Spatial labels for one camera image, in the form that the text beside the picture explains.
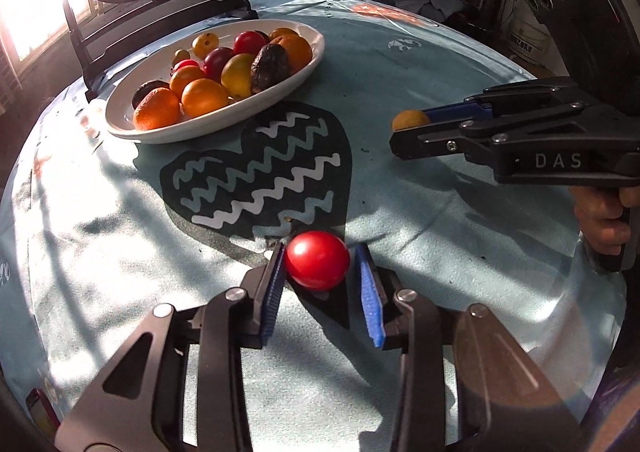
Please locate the small yellow dotted fruit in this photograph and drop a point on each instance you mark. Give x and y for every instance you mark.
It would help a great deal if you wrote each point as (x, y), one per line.
(206, 43)

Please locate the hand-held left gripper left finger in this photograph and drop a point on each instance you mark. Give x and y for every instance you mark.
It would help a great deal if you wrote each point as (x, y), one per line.
(272, 292)

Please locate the small tan fruit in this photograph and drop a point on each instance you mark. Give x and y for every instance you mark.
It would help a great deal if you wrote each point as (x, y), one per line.
(410, 120)

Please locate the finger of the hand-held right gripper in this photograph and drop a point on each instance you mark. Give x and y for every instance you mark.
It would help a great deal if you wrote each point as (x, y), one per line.
(525, 92)
(430, 142)

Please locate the large orange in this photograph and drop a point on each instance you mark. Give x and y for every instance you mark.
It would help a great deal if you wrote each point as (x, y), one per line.
(300, 52)

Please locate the light blue printed tablecloth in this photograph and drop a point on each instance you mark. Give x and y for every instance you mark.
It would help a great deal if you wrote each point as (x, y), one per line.
(450, 242)

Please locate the person's right hand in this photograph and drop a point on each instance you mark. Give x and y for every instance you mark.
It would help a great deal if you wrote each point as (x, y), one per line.
(600, 227)

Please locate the small dark brown fruit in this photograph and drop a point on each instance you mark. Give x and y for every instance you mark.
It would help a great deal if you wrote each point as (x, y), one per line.
(149, 88)

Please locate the dark brown wrinkled fruit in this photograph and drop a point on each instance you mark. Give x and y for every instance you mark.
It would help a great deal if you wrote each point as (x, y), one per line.
(270, 67)

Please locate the white oval plate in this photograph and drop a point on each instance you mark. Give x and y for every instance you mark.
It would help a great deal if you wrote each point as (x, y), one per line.
(175, 136)

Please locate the small red fruit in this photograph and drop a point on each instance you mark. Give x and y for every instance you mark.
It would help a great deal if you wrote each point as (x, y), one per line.
(186, 65)

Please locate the white bucket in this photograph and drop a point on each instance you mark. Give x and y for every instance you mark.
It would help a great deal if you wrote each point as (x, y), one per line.
(525, 37)

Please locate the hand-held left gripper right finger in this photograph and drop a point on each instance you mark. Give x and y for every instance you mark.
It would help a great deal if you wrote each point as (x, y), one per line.
(370, 297)

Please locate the red tomato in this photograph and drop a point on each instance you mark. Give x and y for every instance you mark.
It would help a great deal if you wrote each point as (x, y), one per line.
(316, 259)
(250, 42)

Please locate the red packet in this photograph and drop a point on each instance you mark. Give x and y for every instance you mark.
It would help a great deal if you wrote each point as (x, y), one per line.
(39, 409)

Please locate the dark red plum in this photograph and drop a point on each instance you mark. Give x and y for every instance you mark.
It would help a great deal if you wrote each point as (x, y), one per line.
(217, 61)

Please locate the yellow orange fruit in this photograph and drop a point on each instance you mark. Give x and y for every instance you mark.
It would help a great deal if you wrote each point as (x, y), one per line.
(204, 97)

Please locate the dimpled orange mandarin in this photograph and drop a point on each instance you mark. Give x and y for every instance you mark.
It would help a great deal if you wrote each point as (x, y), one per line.
(156, 108)

